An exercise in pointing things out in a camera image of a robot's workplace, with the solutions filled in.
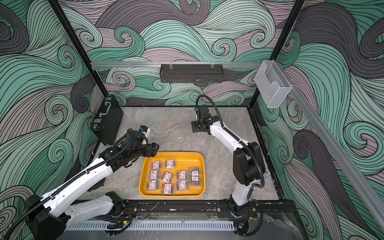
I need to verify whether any black briefcase with metal handle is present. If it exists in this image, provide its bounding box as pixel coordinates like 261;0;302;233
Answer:
92;95;124;146

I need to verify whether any black corner frame post right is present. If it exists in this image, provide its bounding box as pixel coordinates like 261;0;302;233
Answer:
249;1;305;109

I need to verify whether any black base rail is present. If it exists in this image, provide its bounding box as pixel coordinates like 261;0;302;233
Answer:
123;199;297;219

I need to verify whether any white slotted cable duct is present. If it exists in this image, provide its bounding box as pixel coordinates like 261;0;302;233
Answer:
69;220;235;232

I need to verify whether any paper clip box four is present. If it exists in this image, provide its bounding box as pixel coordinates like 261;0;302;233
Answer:
149;170;161;181

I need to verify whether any clear acrylic wall holder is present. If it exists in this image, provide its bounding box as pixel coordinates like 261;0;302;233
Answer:
254;60;292;109

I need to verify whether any aluminium wall rail right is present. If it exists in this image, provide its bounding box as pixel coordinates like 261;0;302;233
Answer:
275;62;384;229

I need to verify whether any aluminium wall rail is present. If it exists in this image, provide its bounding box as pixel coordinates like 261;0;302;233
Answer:
275;62;384;229
90;61;262;70

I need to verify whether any black wall-mounted shelf tray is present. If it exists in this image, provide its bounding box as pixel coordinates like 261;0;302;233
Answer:
160;64;225;83

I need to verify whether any paper clip box three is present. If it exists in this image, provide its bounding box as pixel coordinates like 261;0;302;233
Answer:
177;170;188;181

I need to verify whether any paper clip box eight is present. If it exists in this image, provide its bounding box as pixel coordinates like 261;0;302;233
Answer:
176;180;189;191

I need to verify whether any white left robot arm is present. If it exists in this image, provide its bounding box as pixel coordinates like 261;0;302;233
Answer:
4;126;159;240

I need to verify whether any yellow plastic tray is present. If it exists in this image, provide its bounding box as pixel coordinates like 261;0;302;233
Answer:
139;152;206;198

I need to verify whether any black corner frame post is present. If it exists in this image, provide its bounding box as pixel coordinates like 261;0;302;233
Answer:
48;0;108;97
249;1;305;109

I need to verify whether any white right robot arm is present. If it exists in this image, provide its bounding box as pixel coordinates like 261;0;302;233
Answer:
191;95;266;216

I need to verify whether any paper clip box seven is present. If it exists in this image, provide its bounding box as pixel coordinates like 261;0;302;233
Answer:
162;184;174;195

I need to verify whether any black corner frame post left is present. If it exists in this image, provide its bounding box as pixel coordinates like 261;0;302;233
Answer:
48;0;108;97

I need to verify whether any paper clip box ten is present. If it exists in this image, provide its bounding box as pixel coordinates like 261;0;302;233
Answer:
189;176;202;187

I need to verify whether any paper clip box one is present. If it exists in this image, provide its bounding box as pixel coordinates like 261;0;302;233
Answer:
165;160;177;169

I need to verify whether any aluminium wall rail back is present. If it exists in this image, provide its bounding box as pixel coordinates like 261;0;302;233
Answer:
90;61;262;70

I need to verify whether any paper clip box six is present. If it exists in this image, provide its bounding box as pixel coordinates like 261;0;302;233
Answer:
147;180;160;191

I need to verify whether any paper clip box five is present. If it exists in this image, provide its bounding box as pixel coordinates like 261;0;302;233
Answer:
161;171;174;184

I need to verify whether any paper clip box two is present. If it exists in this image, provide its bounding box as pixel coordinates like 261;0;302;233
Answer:
150;161;162;170

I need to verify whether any paper clip box nine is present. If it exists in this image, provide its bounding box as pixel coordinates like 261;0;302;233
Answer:
189;167;201;177

